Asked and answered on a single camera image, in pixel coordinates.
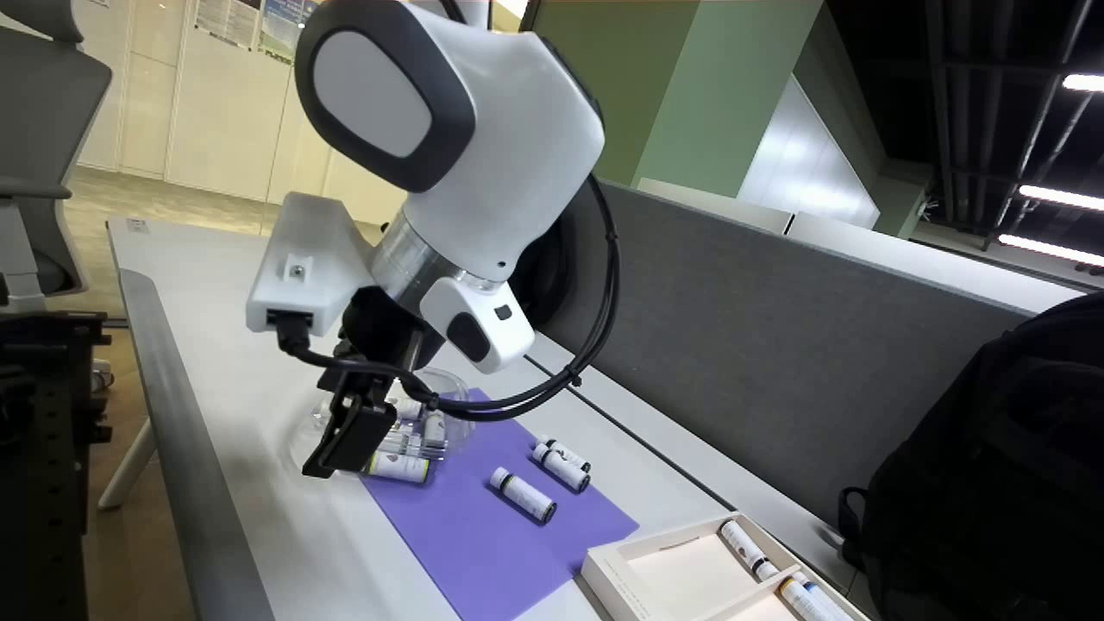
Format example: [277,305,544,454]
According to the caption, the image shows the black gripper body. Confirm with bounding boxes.
[329,282,447,406]

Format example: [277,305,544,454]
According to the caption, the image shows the clear plastic clamshell container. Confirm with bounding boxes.
[277,363,481,485]

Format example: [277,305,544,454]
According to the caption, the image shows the dark-cap white bottle green bands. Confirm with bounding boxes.
[361,450,433,489]

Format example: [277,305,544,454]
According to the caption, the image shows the purple rectangular mat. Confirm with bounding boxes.
[358,386,640,621]

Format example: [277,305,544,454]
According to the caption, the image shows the small black backpack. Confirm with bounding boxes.
[512,201,577,337]

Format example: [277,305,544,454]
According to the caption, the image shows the battery on mat right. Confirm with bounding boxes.
[540,435,597,481]

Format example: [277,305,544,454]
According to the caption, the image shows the white table leg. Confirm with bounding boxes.
[92,419,159,519]

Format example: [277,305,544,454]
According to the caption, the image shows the black metal stand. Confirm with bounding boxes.
[0,305,116,621]

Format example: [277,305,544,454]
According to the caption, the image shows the white compartment tray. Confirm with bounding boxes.
[577,512,872,621]

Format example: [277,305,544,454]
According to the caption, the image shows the grey desk partition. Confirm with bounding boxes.
[537,169,1087,550]

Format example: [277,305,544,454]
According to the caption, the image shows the green pillar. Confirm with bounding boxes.
[520,0,889,235]

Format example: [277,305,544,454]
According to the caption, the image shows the grey office chair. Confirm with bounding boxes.
[0,0,116,308]

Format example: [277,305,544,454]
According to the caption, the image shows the large black backpack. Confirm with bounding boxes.
[835,290,1104,621]

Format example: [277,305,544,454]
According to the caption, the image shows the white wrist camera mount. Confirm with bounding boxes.
[243,189,379,348]

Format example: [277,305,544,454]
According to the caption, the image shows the black camera cable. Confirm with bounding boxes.
[272,169,624,423]

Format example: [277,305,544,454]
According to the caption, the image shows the blue white wall poster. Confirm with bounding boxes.
[254,0,317,63]

